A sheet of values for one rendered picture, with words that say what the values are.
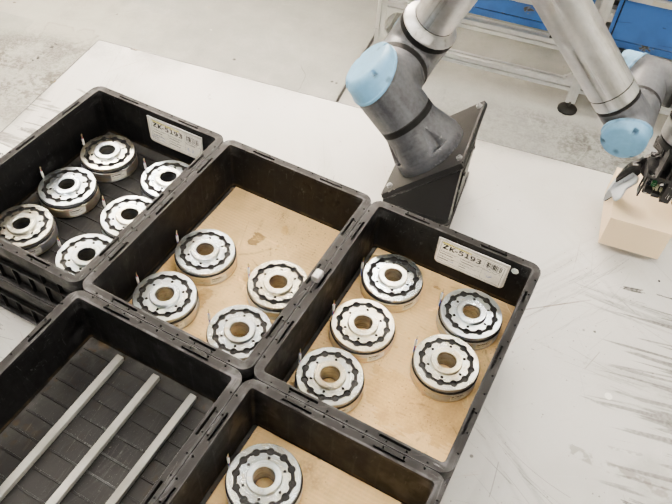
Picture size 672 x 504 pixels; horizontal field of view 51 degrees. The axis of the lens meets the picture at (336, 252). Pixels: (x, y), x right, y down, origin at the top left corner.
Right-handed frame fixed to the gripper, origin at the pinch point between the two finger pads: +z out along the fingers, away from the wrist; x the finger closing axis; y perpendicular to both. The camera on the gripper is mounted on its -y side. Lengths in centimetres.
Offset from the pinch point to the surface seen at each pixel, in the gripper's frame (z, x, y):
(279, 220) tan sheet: -6, -65, 37
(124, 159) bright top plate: -9, -97, 36
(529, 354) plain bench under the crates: 6.9, -14.9, 39.2
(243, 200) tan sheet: -6, -73, 34
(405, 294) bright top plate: -9, -39, 47
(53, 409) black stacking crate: -6, -81, 84
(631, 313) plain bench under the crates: 7.0, 2.4, 22.5
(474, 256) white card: -14, -30, 39
